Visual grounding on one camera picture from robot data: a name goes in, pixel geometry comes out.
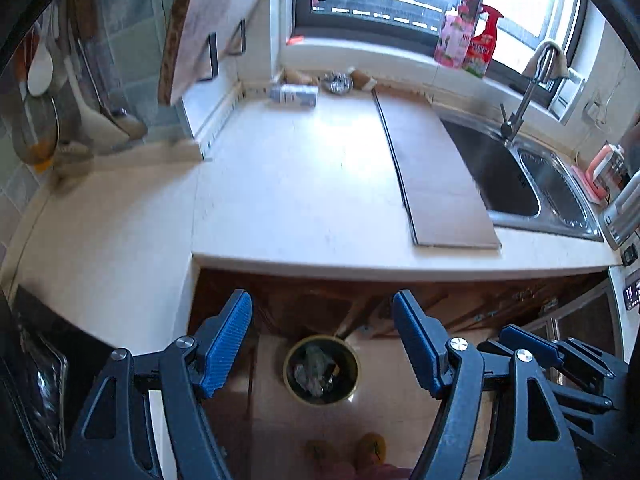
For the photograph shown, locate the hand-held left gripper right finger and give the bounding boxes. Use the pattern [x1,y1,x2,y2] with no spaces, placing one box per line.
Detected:
[392,290,584,480]

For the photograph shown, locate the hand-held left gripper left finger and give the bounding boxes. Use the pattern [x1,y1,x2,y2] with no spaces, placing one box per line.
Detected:
[60,287,254,480]

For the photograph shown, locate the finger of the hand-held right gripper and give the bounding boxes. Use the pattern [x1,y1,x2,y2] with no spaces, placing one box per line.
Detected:
[477,324,565,370]
[550,337,629,413]

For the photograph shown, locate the black round trash bin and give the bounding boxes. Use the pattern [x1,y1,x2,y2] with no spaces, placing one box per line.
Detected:
[282,335,360,406]

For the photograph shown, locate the white appliance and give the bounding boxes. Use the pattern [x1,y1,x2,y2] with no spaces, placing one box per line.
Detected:
[607,260,640,361]

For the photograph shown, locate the black gas stove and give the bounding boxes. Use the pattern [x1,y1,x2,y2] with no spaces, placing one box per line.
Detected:
[10,285,117,461]

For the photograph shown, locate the steel sink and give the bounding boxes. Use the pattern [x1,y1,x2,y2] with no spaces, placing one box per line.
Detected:
[432,105,605,242]

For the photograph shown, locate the brown cardboard sheet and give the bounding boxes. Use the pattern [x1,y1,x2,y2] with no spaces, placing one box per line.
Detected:
[372,85,503,250]

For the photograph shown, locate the pink glass pitcher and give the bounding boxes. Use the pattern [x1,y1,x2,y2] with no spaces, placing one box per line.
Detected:
[575,142,629,201]

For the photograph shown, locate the steel faucet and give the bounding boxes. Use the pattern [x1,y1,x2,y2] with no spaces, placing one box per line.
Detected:
[500,42,569,147]

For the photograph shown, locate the white slotted spatula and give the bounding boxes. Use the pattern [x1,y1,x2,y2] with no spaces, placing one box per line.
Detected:
[52,140,94,176]

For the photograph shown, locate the steel ladle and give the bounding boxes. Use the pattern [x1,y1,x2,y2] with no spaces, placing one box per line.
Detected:
[75,25,149,141]

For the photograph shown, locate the white plastic ladle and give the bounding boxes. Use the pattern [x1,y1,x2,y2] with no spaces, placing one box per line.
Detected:
[62,57,129,154]

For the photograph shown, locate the white small box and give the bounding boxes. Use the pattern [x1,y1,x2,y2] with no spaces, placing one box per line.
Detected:
[270,84,320,109]

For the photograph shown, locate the crumpled foil ball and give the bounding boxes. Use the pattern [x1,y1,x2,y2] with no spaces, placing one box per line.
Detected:
[322,72,355,95]

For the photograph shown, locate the beige cloth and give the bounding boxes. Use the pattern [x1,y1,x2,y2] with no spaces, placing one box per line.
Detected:
[522,40,571,79]

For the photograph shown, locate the brown lump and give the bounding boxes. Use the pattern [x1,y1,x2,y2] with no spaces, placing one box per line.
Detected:
[282,70,321,86]

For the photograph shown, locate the steel mesh strainer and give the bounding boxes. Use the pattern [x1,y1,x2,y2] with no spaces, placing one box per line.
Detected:
[12,95,60,166]

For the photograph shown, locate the black cutting board holder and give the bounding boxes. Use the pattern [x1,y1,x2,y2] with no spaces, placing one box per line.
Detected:
[197,19,247,83]

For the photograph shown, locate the red spray bottle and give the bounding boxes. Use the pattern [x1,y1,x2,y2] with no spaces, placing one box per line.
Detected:
[462,5,504,79]

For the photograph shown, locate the pink soap bottle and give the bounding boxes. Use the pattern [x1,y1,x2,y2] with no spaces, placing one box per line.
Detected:
[434,0,476,70]

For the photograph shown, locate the white rice paddle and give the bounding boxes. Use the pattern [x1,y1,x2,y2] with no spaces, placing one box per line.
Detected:
[26,35,55,97]

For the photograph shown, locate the wooden cutting board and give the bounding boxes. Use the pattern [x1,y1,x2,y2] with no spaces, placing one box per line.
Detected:
[157,0,279,106]

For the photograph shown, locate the wire drain basket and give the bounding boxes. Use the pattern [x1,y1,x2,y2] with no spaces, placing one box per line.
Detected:
[517,147,591,229]

